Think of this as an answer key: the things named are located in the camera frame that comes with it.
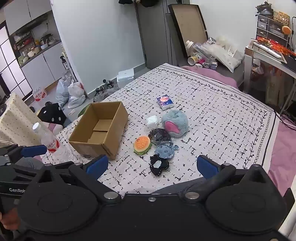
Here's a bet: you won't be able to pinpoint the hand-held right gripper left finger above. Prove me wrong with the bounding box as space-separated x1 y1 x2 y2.
33 155 122 201

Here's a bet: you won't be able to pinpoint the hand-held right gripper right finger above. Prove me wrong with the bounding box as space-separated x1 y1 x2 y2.
184 155 270 200

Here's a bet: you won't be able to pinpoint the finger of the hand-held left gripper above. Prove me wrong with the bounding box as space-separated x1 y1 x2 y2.
0 144 48 163

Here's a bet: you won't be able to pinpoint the brown cardboard box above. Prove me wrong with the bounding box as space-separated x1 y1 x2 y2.
68 101 129 161

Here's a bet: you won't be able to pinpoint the small blue whale plush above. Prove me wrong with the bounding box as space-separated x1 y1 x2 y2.
154 143 180 160

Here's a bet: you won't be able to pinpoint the black plush with white patch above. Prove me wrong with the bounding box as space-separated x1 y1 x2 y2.
149 154 171 176

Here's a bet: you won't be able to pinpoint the hamburger plush toy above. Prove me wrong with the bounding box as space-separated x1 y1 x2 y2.
133 136 152 155

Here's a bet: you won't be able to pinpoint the grey-blue plush with pink patch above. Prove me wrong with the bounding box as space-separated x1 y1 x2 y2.
161 110 189 139

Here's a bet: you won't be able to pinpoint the dark crinkled plastic pouch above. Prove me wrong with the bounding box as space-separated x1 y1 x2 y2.
148 128 173 146

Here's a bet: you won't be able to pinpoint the white soft tissue pack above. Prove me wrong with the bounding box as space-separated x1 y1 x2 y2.
146 115 160 128

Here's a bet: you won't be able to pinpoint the blue planet-print tissue packet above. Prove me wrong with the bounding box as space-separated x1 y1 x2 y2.
157 95 174 110

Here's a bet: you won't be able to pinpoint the person's left hand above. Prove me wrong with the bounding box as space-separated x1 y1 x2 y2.
0 207 19 232

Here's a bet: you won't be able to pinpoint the person's left leg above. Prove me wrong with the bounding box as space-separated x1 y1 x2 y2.
14 156 45 171

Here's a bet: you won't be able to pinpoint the clear water bottle red label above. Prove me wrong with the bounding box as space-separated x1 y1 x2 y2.
32 122 71 160

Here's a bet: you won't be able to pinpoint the pink and white pouch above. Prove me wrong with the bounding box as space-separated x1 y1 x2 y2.
45 122 63 136

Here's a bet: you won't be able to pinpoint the beige dotted cloth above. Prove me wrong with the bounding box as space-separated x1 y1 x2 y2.
0 92 45 147

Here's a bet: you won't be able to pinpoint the red-label bottle pack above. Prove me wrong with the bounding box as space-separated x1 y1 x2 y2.
32 87 48 103

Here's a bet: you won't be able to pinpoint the grey-blue plastic bag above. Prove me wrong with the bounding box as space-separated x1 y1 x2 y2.
55 77 70 107

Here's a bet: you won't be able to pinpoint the white plastic bag red print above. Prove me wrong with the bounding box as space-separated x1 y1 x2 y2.
68 80 86 109

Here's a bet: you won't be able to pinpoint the pink bed sheet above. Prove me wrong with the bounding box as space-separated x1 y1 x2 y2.
180 65 296 234

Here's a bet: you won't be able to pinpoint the black-grid sliding door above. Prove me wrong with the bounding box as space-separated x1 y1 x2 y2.
0 25 33 99

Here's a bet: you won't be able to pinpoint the grey lower cabinet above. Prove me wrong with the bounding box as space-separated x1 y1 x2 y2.
19 42 71 90

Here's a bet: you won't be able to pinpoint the white flat box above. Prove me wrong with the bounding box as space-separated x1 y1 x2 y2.
116 68 135 83

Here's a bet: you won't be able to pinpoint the white paper cup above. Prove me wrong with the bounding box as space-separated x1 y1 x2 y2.
187 56 200 67

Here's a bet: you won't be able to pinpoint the large clear plastic bottle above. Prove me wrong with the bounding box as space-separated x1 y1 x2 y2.
186 40 216 63

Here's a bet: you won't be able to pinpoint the white desk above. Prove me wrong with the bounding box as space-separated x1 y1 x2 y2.
243 45 296 115

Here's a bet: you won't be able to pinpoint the white power strip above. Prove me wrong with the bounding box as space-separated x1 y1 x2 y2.
253 43 290 60

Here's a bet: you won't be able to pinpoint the red paper scrolls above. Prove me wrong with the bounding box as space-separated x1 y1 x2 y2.
255 37 296 57

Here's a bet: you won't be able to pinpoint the brown framed board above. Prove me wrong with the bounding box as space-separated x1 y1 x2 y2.
167 3 209 59

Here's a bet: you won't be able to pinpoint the grey door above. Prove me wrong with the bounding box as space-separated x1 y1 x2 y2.
135 0 173 69

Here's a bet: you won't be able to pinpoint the grey drawer organizer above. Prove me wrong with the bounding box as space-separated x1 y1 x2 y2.
255 13 290 47

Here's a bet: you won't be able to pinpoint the bamboo basket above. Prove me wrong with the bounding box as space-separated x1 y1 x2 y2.
273 11 291 26

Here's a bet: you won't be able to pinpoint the black cables and tripod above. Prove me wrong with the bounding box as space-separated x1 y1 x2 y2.
93 79 119 103

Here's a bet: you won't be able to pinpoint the black cable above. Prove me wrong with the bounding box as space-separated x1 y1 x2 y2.
273 111 296 131

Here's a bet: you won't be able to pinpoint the white wall cabinet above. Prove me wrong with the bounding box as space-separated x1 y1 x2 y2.
3 0 54 36

